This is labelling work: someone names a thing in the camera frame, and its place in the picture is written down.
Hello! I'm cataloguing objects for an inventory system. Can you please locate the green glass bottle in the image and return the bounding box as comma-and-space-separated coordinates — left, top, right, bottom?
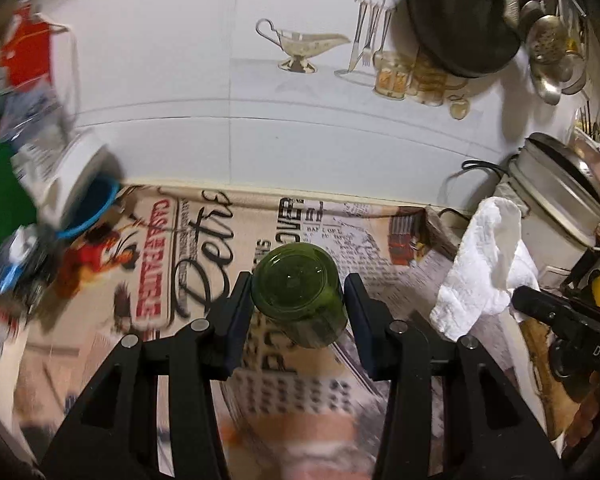
250, 242, 350, 350

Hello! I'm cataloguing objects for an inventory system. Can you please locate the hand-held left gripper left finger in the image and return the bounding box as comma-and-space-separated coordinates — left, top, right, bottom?
42, 270, 254, 480

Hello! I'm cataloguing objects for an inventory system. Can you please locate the white plastic container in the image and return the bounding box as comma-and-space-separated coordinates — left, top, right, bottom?
39, 131, 112, 232

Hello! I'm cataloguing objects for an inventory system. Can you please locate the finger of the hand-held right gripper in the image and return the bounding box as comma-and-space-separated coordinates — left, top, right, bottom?
511, 285, 588, 333

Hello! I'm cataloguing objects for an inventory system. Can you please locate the blue bowl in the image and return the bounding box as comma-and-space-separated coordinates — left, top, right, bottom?
55, 176, 122, 239

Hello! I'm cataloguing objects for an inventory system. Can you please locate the red hanging bag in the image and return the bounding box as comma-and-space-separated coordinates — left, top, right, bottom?
0, 2, 57, 88

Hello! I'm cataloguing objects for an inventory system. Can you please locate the printed tablecloth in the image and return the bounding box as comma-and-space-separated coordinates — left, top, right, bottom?
14, 185, 553, 480

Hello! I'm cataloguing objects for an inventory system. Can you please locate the black wok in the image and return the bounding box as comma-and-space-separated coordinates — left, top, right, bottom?
404, 0, 524, 79

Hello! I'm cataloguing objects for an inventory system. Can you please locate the white paper towel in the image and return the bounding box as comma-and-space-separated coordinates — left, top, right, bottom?
429, 197, 541, 342

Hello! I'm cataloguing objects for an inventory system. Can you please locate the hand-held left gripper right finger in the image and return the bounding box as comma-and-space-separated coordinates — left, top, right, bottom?
344, 272, 566, 480

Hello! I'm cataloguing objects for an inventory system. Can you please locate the black cable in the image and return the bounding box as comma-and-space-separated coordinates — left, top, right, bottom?
461, 159, 512, 182

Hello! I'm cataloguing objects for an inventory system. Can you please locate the metal cooking pot with lid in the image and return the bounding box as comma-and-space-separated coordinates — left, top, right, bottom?
505, 131, 600, 283

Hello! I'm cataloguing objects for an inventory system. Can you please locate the metal skimmer ladle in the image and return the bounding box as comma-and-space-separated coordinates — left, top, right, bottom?
524, 14, 574, 67

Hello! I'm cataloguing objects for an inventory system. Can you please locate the metal spoon ladle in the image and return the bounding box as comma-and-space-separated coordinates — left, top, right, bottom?
531, 52, 589, 106

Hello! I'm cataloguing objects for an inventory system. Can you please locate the green box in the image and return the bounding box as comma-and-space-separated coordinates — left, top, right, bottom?
0, 139, 39, 263

